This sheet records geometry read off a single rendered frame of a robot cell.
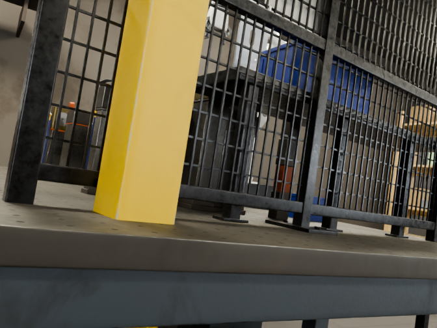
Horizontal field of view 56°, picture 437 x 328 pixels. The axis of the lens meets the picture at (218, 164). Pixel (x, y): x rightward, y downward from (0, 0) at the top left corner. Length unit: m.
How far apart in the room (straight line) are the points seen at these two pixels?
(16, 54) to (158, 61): 3.95
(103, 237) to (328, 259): 0.34
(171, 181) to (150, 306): 0.19
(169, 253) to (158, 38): 0.32
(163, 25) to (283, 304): 0.45
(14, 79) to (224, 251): 4.08
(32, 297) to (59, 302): 0.03
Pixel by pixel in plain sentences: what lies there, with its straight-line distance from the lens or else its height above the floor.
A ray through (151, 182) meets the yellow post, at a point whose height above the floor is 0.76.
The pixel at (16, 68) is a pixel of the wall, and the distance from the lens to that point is 4.52.
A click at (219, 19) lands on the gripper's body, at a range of 2.01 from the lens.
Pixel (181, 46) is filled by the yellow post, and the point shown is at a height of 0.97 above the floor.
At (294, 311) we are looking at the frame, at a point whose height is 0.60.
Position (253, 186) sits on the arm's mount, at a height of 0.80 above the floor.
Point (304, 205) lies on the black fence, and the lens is 0.98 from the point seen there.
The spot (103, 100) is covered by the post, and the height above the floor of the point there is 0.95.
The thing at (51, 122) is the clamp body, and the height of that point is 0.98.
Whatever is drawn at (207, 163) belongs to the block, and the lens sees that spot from 1.11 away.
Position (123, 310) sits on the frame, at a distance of 0.53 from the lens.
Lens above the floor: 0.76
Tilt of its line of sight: 3 degrees up
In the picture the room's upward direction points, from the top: 9 degrees clockwise
